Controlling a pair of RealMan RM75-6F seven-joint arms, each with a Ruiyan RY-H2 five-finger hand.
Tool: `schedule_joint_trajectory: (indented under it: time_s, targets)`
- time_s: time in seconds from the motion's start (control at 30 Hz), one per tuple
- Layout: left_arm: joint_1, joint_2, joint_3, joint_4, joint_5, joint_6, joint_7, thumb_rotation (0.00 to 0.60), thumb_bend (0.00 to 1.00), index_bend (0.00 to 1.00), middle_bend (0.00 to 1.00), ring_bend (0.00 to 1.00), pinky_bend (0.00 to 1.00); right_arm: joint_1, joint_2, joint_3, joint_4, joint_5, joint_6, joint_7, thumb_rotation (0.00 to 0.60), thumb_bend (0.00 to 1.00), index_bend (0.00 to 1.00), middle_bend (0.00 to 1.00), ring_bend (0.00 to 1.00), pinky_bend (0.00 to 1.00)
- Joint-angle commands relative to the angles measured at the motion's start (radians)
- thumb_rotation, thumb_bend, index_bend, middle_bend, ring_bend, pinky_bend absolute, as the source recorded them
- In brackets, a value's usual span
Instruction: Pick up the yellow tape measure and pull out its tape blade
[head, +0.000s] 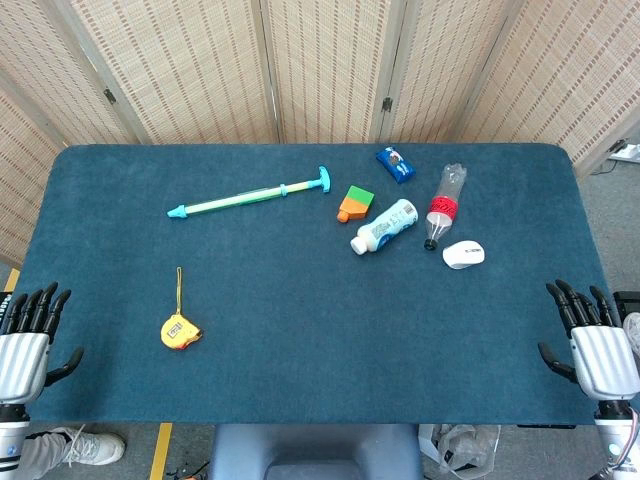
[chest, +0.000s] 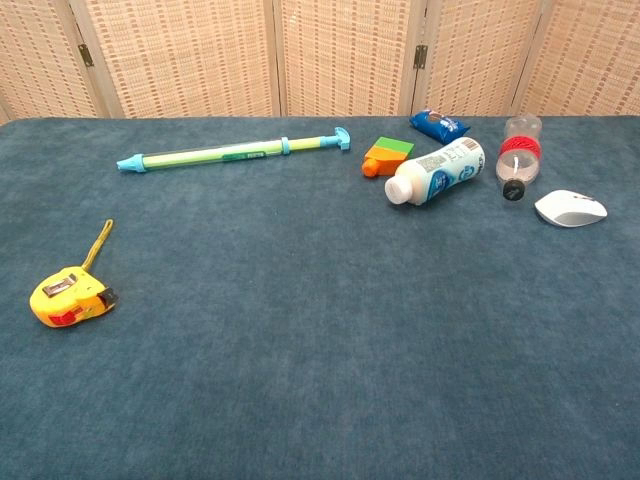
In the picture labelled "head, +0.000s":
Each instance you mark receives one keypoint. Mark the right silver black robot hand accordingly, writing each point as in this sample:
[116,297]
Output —
[605,362]

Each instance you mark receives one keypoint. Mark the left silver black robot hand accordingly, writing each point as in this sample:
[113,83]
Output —
[22,365]

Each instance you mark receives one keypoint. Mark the yellow tape measure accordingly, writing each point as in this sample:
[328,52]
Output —
[175,331]

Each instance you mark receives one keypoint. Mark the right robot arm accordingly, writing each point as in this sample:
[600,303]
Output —
[620,440]

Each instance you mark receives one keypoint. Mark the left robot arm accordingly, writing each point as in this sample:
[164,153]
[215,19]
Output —
[11,435]

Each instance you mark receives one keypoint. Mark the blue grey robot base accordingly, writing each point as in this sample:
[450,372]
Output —
[315,450]

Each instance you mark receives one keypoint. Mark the white shoe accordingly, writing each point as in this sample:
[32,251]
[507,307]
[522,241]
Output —
[633,332]

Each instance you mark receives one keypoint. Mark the black box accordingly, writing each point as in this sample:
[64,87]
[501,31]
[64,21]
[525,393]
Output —
[627,302]

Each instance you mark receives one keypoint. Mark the grey trouser leg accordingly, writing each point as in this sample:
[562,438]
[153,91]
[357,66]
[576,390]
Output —
[42,452]

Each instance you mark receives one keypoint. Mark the white sneaker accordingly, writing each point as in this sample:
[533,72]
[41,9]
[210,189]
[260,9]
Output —
[97,446]

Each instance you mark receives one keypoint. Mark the clear plastic bag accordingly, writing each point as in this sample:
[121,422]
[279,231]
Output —
[462,447]

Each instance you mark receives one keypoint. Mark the white computer mouse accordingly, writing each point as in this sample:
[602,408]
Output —
[462,254]

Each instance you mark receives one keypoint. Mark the white power strip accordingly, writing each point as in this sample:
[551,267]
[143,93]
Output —
[627,153]

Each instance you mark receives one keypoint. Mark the black screen hinge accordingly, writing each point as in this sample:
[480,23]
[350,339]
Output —
[109,96]
[386,104]
[616,146]

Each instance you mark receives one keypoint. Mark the clear bottle red label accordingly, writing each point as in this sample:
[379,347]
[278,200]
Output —
[442,207]

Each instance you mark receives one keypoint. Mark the white plastic milk bottle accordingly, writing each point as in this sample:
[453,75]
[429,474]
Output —
[386,227]

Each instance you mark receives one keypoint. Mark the green blue water pump toy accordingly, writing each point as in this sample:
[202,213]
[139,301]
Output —
[235,199]

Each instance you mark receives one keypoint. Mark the blue table cloth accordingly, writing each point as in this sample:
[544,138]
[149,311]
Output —
[320,325]

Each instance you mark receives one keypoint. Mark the blue snack packet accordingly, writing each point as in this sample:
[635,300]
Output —
[395,164]

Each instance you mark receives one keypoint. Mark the orange green toy carton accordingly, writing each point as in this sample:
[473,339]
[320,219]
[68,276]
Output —
[356,202]

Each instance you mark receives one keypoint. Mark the woven folding screen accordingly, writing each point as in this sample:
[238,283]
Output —
[320,65]

